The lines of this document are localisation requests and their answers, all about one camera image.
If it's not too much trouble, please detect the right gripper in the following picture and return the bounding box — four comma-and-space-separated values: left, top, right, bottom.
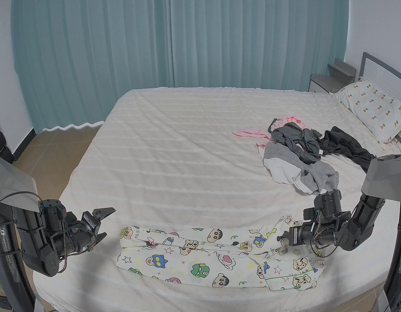
277, 224, 316, 248

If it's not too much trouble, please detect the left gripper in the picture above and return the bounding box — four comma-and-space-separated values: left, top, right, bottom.
64, 207, 117, 255

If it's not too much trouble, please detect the white printed pyjama top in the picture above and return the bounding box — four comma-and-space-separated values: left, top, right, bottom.
115, 213, 327, 292

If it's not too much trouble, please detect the bed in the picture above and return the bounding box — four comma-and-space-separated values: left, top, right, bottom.
31, 51, 401, 312

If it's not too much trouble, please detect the grey and white garment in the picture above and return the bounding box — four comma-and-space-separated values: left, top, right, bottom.
263, 141, 340, 196

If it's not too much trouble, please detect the dark grey garment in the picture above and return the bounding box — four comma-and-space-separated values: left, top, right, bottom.
269, 122, 323, 164

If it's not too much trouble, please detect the black garment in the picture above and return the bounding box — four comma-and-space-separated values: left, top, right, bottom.
319, 126, 377, 172

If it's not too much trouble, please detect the pink garment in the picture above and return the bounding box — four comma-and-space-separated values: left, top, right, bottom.
232, 115, 310, 142

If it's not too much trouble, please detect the black chest of drawers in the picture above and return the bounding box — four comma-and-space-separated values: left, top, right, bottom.
0, 115, 14, 162

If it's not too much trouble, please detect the white printed pillow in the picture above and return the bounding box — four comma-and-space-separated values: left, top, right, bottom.
334, 78, 401, 146

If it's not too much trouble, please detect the grey bedside table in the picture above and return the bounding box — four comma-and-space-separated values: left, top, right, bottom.
309, 59, 356, 93

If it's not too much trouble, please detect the blue-green curtain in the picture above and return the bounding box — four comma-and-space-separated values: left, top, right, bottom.
169, 0, 349, 92
11, 0, 173, 133

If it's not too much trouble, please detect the black cable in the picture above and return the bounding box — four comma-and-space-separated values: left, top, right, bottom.
0, 190, 42, 209

